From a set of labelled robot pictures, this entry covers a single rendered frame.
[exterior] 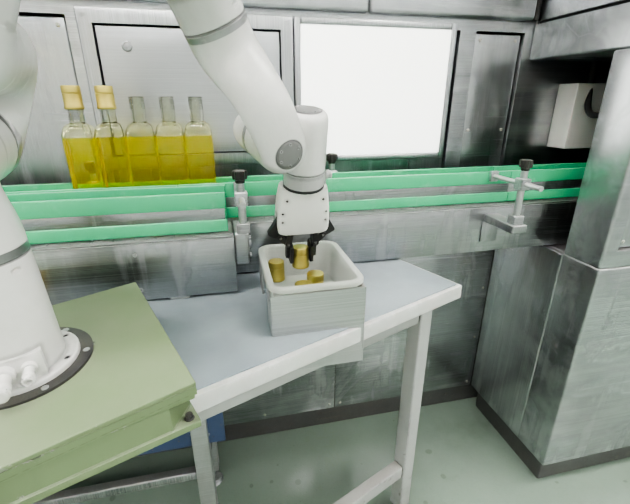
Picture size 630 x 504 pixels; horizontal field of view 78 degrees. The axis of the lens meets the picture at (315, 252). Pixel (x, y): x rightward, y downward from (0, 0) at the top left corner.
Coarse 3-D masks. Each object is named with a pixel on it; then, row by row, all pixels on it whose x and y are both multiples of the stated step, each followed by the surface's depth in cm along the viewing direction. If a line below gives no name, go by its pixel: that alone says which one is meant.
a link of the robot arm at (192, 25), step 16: (176, 0) 45; (192, 0) 45; (208, 0) 45; (224, 0) 46; (240, 0) 48; (176, 16) 47; (192, 16) 46; (208, 16) 46; (224, 16) 47; (192, 32) 48; (208, 32) 47
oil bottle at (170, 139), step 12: (156, 132) 81; (168, 132) 81; (180, 132) 82; (168, 144) 82; (180, 144) 82; (168, 156) 83; (180, 156) 83; (168, 168) 83; (180, 168) 84; (168, 180) 84; (180, 180) 85
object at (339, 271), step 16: (272, 256) 85; (320, 256) 88; (336, 256) 83; (288, 272) 87; (304, 272) 88; (336, 272) 83; (352, 272) 73; (272, 288) 66; (288, 288) 66; (304, 288) 66; (320, 288) 67; (336, 288) 67
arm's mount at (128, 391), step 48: (96, 336) 56; (144, 336) 55; (48, 384) 47; (96, 384) 47; (144, 384) 47; (192, 384) 47; (0, 432) 41; (48, 432) 41; (96, 432) 42; (144, 432) 45; (0, 480) 38; (48, 480) 40
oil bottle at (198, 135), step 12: (192, 132) 82; (204, 132) 82; (192, 144) 83; (204, 144) 83; (192, 156) 83; (204, 156) 84; (192, 168) 84; (204, 168) 85; (192, 180) 85; (204, 180) 86
